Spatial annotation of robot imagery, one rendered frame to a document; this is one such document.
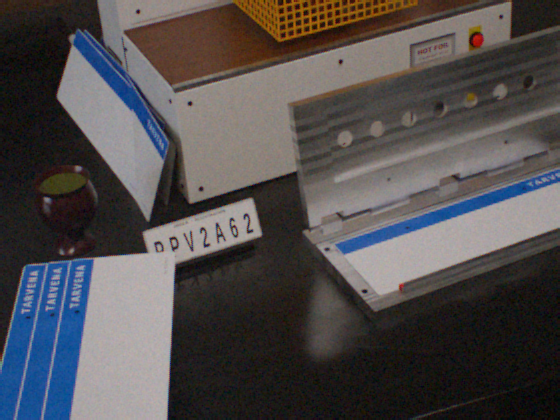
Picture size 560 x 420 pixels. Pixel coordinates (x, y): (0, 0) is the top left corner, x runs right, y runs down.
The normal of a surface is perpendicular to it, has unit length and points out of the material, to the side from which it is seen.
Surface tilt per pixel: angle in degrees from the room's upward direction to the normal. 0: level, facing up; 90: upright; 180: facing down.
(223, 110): 90
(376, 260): 0
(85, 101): 63
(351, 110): 81
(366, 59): 90
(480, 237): 0
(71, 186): 0
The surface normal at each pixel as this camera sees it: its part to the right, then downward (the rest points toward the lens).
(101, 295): -0.07, -0.83
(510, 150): 0.40, 0.34
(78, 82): -0.83, -0.11
